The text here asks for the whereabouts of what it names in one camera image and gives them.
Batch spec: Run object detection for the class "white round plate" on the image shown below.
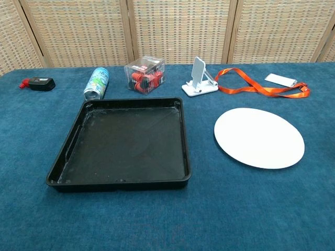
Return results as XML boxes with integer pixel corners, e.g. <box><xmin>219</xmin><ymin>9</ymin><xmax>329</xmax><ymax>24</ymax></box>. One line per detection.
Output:
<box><xmin>214</xmin><ymin>107</ymin><xmax>306</xmax><ymax>169</ymax></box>

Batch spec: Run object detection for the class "black rectangular plastic tray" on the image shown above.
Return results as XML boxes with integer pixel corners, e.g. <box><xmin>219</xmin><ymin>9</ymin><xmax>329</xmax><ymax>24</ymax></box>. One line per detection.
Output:
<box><xmin>46</xmin><ymin>97</ymin><xmax>192</xmax><ymax>193</ymax></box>

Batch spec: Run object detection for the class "clear box of red parts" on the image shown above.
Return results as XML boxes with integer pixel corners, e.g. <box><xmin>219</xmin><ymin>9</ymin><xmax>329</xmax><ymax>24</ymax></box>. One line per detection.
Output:
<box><xmin>124</xmin><ymin>55</ymin><xmax>166</xmax><ymax>96</ymax></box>

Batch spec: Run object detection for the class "white folding phone stand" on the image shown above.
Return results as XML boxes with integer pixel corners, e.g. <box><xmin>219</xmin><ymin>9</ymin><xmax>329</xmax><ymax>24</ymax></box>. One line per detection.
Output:
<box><xmin>181</xmin><ymin>56</ymin><xmax>219</xmax><ymax>98</ymax></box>

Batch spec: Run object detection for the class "blue green drink can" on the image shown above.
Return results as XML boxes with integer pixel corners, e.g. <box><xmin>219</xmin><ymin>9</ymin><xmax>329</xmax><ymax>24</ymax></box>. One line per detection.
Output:
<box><xmin>83</xmin><ymin>67</ymin><xmax>110</xmax><ymax>101</ymax></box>

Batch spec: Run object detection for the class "blue table cloth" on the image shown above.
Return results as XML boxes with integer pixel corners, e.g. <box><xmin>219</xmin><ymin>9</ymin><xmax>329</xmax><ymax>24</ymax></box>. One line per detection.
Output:
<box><xmin>0</xmin><ymin>61</ymin><xmax>335</xmax><ymax>251</ymax></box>

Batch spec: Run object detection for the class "woven folding screen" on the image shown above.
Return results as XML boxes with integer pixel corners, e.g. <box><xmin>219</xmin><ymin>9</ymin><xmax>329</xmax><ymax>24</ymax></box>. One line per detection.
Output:
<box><xmin>0</xmin><ymin>0</ymin><xmax>335</xmax><ymax>76</ymax></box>

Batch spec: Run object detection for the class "white card badge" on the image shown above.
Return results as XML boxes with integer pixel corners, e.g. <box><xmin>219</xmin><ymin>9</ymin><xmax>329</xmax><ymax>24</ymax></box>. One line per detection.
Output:
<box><xmin>264</xmin><ymin>73</ymin><xmax>298</xmax><ymax>88</ymax></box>

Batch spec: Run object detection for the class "black box with red clip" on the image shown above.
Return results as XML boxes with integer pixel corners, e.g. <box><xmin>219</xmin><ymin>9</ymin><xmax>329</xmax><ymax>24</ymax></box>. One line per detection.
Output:
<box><xmin>18</xmin><ymin>77</ymin><xmax>56</xmax><ymax>92</ymax></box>

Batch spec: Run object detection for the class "orange lanyard strap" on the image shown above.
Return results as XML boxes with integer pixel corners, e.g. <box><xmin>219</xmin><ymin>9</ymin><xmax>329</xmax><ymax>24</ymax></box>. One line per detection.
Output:
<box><xmin>215</xmin><ymin>68</ymin><xmax>311</xmax><ymax>99</ymax></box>

